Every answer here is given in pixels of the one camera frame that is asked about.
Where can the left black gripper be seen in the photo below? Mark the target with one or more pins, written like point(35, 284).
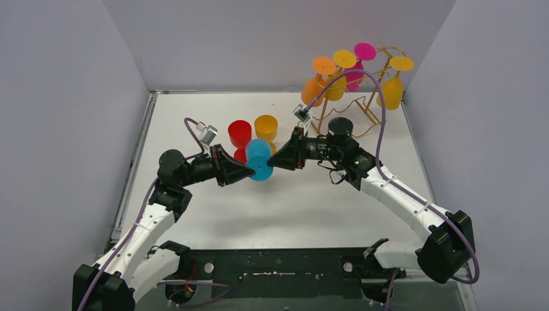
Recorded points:
point(218, 164)

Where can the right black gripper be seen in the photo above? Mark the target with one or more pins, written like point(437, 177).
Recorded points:
point(292, 155)

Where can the cyan wine glass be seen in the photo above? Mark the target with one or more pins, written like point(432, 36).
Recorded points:
point(258, 152)

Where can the yellow wine glass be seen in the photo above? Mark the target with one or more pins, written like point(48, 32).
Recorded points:
point(393, 89)
point(343, 60)
point(266, 128)

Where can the red wine glass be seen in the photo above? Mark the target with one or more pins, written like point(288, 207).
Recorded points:
point(240, 134)

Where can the gold wire glass rack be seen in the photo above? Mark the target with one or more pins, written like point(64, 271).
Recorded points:
point(376, 73)

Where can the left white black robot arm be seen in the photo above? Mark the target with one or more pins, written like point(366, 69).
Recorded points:
point(121, 277)

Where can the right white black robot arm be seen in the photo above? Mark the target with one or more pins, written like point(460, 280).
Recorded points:
point(446, 239)

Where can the yellow wine glass behind orange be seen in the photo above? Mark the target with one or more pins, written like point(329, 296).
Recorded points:
point(343, 60)

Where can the magenta wine glass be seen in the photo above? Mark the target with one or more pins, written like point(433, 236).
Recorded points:
point(364, 52)

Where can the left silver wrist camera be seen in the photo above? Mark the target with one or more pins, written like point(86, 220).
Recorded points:
point(207, 133)

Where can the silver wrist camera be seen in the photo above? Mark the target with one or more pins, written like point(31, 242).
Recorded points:
point(302, 114)
point(207, 133)

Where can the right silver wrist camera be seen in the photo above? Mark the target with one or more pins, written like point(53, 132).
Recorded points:
point(302, 114)

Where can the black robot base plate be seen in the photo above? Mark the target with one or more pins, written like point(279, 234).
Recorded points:
point(287, 273)

